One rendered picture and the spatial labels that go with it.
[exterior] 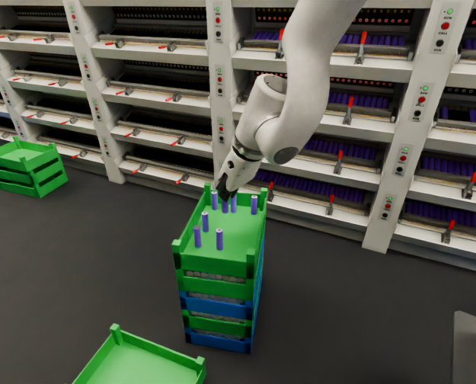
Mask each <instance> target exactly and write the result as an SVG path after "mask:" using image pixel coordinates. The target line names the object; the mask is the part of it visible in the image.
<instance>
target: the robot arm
mask: <svg viewBox="0 0 476 384"><path fill-rule="evenodd" d="M366 1H367V0H299V1H298V3H297V5H296V7H295V9H294V11H293V13H292V15H291V17H290V19H289V21H288V23H287V25H286V28H285V30H284V32H283V38H282V47H283V53H284V56H285V61H286V69H287V80H285V79H284V78H281V77H279V76H277V75H271V74H263V75H259V76H258V77H257V79H256V81H255V83H254V87H253V88H252V91H251V94H250V96H249V98H248V102H247V103H246V106H245V108H244V111H243V113H242V115H241V119H240V120H239V123H238V126H237V128H236V131H235V132H234V134H233V135H234V136H233V138H232V150H231V151H230V153H229V154H228V156H227V158H226V160H225V161H224V163H223V165H222V168H221V170H220V172H219V176H218V181H220V182H219V184H218V185H217V187H216V190H217V191H218V192H219V196H220V198H221V199H223V200H224V201H225V202H226V203H227V202H228V200H229V198H230V197H231V198H234V197H235V195H236V193H237V192H238V189H239V187H241V186H242V185H244V184H246V183H247V182H249V181H250V180H252V179H253V178H254V176H255V174H256V173H257V170H258V168H259V167H260V164H261V162H262V160H263V158H265V159H266V160H267V161H268V162H269V163H271V164H273V165H283V164H286V163H287V162H289V161H291V160H292V159H293V158H295V157H296V156H297V154H298V153H299V152H300V151H301V150H302V148H303V147H304V146H305V144H306V143H307V141H309V139H310V138H311V136H312V134H313V133H314V131H315V130H316V129H317V127H318V125H319V123H320V122H321V120H322V117H323V116H324V112H325V110H326V106H327V101H328V97H329V91H330V61H331V55H332V52H333V51H334V48H335V47H336V45H337V44H338V43H339V41H340V39H341V38H342V36H343V35H344V34H345V32H346V31H347V29H348V27H349V26H350V25H351V23H352V22H353V20H354V19H355V17H356V16H357V15H358V13H359V11H360V10H361V8H362V7H363V6H364V4H365V3H366Z"/></svg>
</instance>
